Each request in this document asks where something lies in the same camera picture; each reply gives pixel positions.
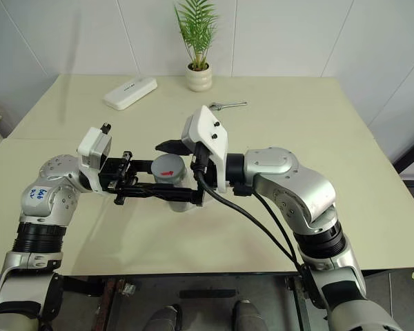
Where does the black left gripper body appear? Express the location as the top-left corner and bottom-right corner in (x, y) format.
(97, 150), (139, 205)

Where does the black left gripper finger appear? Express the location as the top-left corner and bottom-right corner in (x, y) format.
(130, 159), (156, 174)
(122, 183), (195, 203)

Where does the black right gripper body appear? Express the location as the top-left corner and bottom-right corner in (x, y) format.
(191, 154), (219, 190)

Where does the grey lidded cup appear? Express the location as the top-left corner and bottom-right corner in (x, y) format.
(150, 154), (188, 188)

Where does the clear plastic jar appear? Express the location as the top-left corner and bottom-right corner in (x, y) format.
(165, 174), (217, 213)

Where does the white oblong lidded box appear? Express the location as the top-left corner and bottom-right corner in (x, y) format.
(102, 77), (158, 112)

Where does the silver metal wrench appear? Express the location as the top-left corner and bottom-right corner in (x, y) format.
(209, 101), (248, 112)

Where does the white ribbed plant pot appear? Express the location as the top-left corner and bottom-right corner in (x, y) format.
(186, 63), (213, 92)

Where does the white label blue handwriting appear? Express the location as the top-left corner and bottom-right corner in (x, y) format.
(26, 188), (50, 208)

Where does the black flat bar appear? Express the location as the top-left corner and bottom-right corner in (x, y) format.
(179, 288), (236, 299)

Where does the green palm plant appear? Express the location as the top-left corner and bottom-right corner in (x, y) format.
(174, 0), (219, 70)

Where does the dark grey rounded shape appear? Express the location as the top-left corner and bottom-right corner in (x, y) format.
(231, 299), (263, 331)
(148, 303), (183, 331)

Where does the dark furniture leg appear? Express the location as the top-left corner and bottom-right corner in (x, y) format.
(393, 132), (414, 180)

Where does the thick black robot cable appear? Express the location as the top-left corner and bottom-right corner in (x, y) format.
(192, 143), (306, 274)

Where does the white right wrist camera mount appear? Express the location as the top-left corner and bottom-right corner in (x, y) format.
(181, 105), (230, 193)

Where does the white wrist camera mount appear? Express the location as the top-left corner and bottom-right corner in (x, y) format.
(77, 122), (113, 170)
(181, 105), (230, 193)

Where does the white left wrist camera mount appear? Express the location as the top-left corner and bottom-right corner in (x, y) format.
(77, 122), (113, 170)

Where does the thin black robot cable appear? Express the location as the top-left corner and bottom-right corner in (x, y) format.
(233, 184), (304, 267)

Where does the rusty metal frame bar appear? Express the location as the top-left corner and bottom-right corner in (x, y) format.
(98, 277), (117, 331)

